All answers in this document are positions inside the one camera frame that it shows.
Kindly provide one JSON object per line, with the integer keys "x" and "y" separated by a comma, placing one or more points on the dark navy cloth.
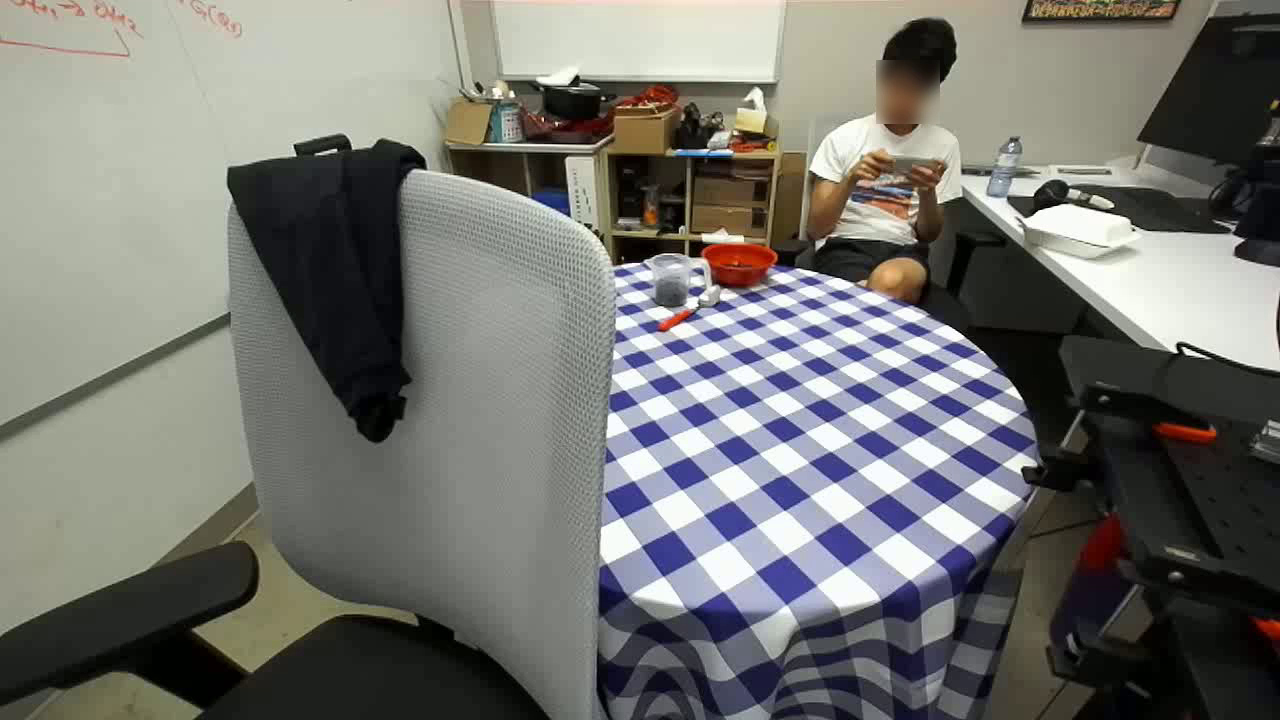
{"x": 324, "y": 266}

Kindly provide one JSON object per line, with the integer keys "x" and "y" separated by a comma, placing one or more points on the white mesh chair backrest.
{"x": 493, "y": 443}

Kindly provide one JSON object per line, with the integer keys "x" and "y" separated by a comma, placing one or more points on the wooden shelf unit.
{"x": 687, "y": 163}

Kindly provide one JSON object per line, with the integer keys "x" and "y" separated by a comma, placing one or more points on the black pot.
{"x": 569, "y": 102}

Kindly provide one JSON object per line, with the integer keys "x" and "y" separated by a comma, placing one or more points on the black computer monitor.
{"x": 1222, "y": 94}

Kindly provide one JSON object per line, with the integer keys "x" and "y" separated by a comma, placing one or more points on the black chair seat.
{"x": 363, "y": 674}

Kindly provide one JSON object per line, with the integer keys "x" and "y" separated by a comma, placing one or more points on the clear water bottle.
{"x": 1005, "y": 168}

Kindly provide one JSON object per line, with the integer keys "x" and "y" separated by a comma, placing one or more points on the framed picture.
{"x": 1100, "y": 11}

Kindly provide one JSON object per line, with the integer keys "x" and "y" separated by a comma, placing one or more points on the black equipment cart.
{"x": 1201, "y": 520}

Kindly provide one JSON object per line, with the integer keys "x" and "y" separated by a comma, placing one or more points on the blue white checkered tablecloth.
{"x": 803, "y": 467}

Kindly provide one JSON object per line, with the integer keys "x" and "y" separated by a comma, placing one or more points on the black keyboard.
{"x": 1152, "y": 209}

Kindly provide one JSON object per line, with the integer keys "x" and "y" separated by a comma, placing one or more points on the brown cardboard box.
{"x": 645, "y": 130}

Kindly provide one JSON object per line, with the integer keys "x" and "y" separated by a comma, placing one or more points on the smartphone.
{"x": 919, "y": 166}

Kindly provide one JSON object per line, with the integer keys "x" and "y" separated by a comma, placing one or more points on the red marker pen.
{"x": 678, "y": 318}

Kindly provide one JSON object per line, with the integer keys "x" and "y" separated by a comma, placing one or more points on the white projection screen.
{"x": 643, "y": 40}

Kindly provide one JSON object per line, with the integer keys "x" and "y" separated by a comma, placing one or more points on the seated person in white shirt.
{"x": 884, "y": 203}

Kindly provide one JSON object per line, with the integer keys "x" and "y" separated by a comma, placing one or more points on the small open cardboard box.
{"x": 467, "y": 127}

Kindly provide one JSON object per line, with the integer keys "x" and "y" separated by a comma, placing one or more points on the red bowl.
{"x": 743, "y": 261}

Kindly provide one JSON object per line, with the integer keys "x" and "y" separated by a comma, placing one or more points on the grey translucent cup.
{"x": 670, "y": 282}

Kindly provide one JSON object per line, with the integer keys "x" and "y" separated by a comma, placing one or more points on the white foam container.
{"x": 1079, "y": 228}

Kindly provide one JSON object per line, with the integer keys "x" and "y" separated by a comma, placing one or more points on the black chair armrest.
{"x": 123, "y": 620}

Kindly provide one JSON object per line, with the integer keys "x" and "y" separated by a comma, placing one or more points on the tissue box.
{"x": 752, "y": 117}

